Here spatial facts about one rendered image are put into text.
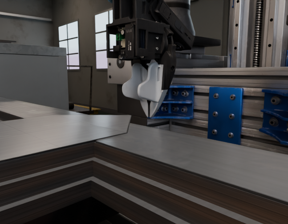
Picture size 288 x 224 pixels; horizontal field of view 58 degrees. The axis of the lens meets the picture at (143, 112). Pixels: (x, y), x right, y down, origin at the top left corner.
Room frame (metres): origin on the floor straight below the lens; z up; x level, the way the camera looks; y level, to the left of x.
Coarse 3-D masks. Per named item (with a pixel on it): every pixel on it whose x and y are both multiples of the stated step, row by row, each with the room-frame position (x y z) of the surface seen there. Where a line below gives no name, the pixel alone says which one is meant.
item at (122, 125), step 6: (78, 120) 0.37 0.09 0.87; (84, 120) 0.37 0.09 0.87; (90, 120) 0.37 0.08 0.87; (96, 120) 0.37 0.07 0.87; (102, 120) 0.37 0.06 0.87; (108, 120) 0.37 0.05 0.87; (114, 120) 0.37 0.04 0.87; (120, 120) 0.37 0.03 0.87; (126, 120) 0.37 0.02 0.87; (102, 126) 0.32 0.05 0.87; (108, 126) 0.32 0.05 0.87; (114, 126) 0.33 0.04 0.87; (120, 126) 0.33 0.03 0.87; (126, 126) 0.33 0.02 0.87; (126, 132) 0.29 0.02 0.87
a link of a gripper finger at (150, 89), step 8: (152, 64) 0.41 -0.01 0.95; (160, 64) 0.42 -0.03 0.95; (152, 72) 0.41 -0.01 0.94; (160, 72) 0.42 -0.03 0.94; (144, 80) 0.41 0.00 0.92; (152, 80) 0.41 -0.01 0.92; (160, 80) 0.42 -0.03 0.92; (144, 88) 0.40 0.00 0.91; (152, 88) 0.42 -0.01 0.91; (160, 88) 0.42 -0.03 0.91; (144, 96) 0.40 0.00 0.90; (152, 96) 0.42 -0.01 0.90; (160, 96) 0.42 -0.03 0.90; (152, 104) 0.43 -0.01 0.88; (160, 104) 0.43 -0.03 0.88; (152, 112) 0.43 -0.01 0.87
